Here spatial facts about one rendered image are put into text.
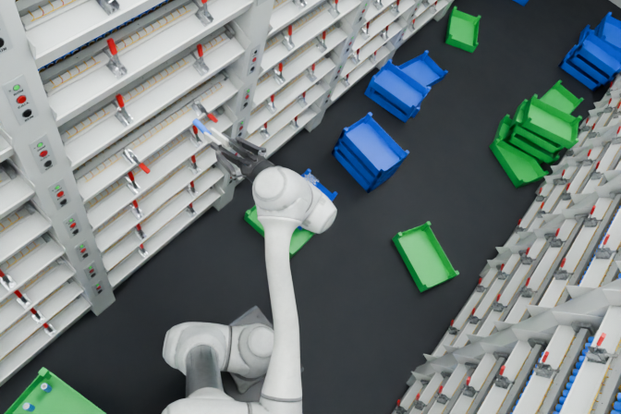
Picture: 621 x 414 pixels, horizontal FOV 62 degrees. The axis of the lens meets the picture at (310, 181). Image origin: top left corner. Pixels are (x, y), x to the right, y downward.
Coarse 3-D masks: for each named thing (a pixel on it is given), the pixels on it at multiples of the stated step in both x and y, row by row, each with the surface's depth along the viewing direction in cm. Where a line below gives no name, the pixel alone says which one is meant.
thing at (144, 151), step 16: (208, 80) 165; (240, 80) 165; (224, 96) 166; (192, 112) 160; (208, 112) 162; (160, 128) 154; (176, 128) 156; (144, 144) 151; (160, 144) 153; (112, 160) 145; (144, 160) 153; (96, 176) 142; (112, 176) 144; (80, 192) 139; (96, 192) 141
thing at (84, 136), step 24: (192, 48) 143; (216, 48) 149; (240, 48) 153; (168, 72) 140; (192, 72) 144; (216, 72) 151; (120, 96) 125; (144, 96) 136; (168, 96) 139; (72, 120) 123; (96, 120) 127; (120, 120) 131; (144, 120) 137; (72, 144) 124; (96, 144) 127; (72, 168) 125
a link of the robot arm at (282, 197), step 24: (264, 192) 110; (288, 192) 111; (264, 216) 114; (288, 216) 113; (288, 240) 116; (288, 264) 117; (288, 288) 118; (288, 312) 120; (288, 336) 122; (288, 360) 122; (264, 384) 122; (288, 384) 120
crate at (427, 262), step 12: (420, 228) 268; (396, 240) 258; (408, 240) 263; (420, 240) 265; (432, 240) 264; (408, 252) 260; (420, 252) 262; (432, 252) 263; (408, 264) 254; (420, 264) 258; (432, 264) 260; (444, 264) 260; (420, 276) 255; (432, 276) 256; (444, 276) 258; (420, 288) 250
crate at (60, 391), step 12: (48, 372) 151; (36, 384) 153; (60, 384) 155; (24, 396) 150; (36, 396) 153; (48, 396) 153; (60, 396) 154; (72, 396) 155; (12, 408) 147; (36, 408) 151; (48, 408) 152; (60, 408) 152; (72, 408) 153; (84, 408) 154; (96, 408) 150
